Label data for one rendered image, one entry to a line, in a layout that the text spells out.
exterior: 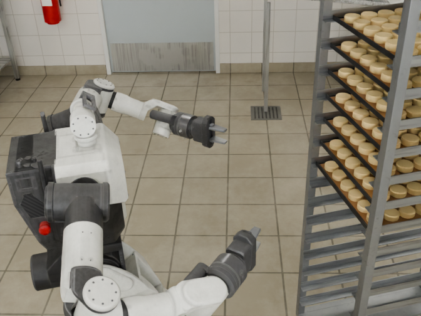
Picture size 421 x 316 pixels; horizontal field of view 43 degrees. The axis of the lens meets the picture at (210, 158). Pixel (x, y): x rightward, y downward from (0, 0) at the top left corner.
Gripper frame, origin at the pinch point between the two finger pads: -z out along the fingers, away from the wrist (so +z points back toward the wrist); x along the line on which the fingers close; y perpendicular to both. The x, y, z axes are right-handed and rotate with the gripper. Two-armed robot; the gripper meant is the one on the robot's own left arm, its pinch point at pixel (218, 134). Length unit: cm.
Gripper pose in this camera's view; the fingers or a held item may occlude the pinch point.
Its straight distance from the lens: 189.1
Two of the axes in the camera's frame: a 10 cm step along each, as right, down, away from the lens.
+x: -0.3, -8.5, -5.3
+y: 5.2, -4.6, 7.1
